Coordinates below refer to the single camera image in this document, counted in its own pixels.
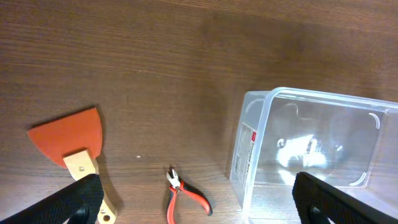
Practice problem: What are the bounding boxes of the orange scraper wooden handle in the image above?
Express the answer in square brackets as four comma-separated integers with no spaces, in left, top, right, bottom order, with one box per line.
[27,107,118,224]

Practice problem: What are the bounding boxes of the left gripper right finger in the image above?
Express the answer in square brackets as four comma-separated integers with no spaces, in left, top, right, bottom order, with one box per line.
[292,172,397,224]

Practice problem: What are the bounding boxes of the red handled cutting pliers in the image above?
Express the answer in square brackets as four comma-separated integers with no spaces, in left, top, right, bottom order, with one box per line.
[165,167,213,224]

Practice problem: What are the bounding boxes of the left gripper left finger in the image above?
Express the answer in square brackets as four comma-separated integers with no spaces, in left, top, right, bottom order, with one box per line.
[1,174,104,224]

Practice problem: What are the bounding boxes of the clear plastic container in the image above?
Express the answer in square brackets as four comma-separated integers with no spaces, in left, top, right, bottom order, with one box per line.
[230,87,397,223]

